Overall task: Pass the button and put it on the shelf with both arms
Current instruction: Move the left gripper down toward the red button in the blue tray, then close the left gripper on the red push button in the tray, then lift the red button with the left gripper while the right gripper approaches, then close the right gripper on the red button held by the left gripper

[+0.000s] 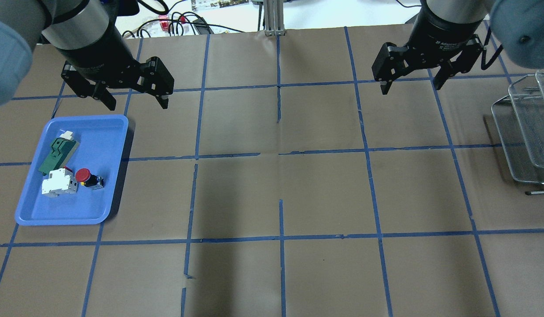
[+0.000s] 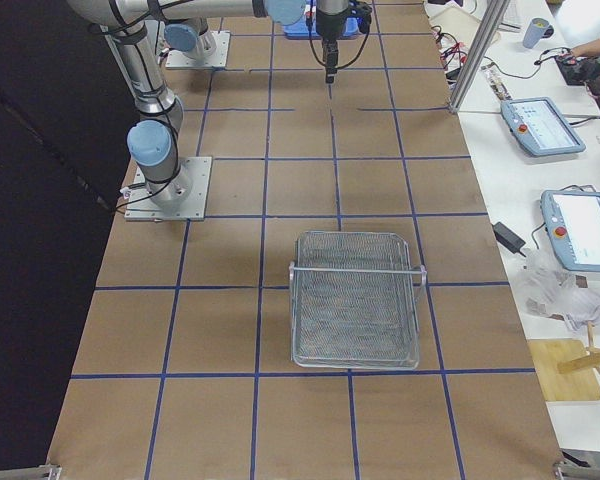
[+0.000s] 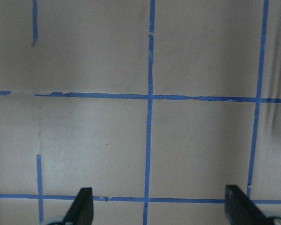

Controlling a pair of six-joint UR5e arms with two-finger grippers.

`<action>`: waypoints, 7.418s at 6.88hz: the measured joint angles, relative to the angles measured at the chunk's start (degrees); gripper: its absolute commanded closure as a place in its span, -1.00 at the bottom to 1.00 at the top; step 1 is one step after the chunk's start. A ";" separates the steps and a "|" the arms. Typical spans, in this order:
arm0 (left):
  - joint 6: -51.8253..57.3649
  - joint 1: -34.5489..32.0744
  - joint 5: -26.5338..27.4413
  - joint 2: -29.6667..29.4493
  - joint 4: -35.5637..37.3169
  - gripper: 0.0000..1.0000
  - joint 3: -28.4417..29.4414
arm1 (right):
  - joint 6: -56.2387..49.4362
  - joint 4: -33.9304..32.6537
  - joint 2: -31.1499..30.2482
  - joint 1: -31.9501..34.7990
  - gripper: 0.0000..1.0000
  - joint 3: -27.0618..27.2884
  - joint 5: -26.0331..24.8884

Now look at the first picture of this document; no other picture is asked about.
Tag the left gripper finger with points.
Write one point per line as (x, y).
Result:
(102, 94)
(163, 101)

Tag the green electrical switch module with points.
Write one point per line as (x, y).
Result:
(61, 149)

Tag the aluminium frame post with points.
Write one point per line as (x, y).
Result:
(273, 11)

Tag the red emergency stop button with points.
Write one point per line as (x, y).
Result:
(91, 181)

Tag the blue plastic tray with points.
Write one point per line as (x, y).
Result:
(102, 145)

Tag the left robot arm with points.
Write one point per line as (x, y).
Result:
(85, 34)

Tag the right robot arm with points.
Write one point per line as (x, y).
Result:
(515, 27)

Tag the wire mesh shelf rack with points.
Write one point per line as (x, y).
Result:
(519, 120)

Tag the black power adapter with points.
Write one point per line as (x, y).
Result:
(202, 27)

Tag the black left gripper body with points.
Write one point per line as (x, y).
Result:
(97, 56)

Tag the white circuit breaker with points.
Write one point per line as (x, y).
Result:
(59, 182)

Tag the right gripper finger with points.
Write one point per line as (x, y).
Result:
(385, 87)
(443, 74)

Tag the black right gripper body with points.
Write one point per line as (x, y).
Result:
(440, 36)

